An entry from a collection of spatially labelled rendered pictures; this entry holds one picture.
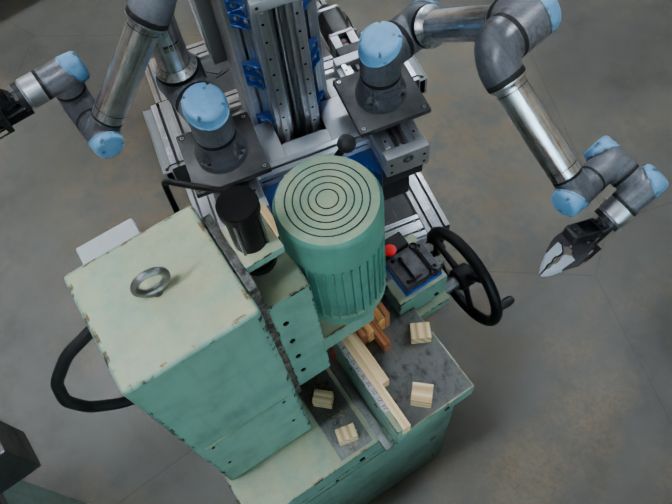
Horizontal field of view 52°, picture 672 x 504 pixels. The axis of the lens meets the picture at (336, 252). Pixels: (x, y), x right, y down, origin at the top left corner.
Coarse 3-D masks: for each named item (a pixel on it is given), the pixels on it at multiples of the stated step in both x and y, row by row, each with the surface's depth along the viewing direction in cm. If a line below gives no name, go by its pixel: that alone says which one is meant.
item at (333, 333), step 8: (320, 320) 144; (360, 320) 146; (368, 320) 149; (328, 328) 143; (336, 328) 143; (344, 328) 144; (352, 328) 147; (328, 336) 143; (336, 336) 145; (344, 336) 148; (328, 344) 146
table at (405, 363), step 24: (408, 312) 162; (432, 312) 167; (408, 336) 159; (432, 336) 158; (384, 360) 157; (408, 360) 156; (432, 360) 156; (408, 384) 154; (456, 384) 153; (408, 408) 151; (432, 408) 151; (408, 432) 150
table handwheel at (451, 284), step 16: (432, 240) 177; (448, 240) 166; (448, 256) 176; (464, 256) 162; (464, 272) 172; (480, 272) 161; (448, 288) 172; (464, 288) 173; (496, 288) 162; (464, 304) 183; (496, 304) 163; (480, 320) 177; (496, 320) 168
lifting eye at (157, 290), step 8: (144, 272) 94; (152, 272) 94; (160, 272) 95; (168, 272) 96; (136, 280) 94; (144, 280) 94; (160, 280) 98; (168, 280) 98; (136, 288) 95; (152, 288) 98; (160, 288) 98; (136, 296) 96; (144, 296) 97
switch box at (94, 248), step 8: (120, 224) 110; (128, 224) 110; (112, 232) 110; (120, 232) 109; (128, 232) 109; (136, 232) 109; (96, 240) 109; (104, 240) 109; (112, 240) 109; (120, 240) 109; (80, 248) 109; (88, 248) 109; (96, 248) 108; (104, 248) 108; (112, 248) 108; (80, 256) 108; (88, 256) 108; (96, 256) 108
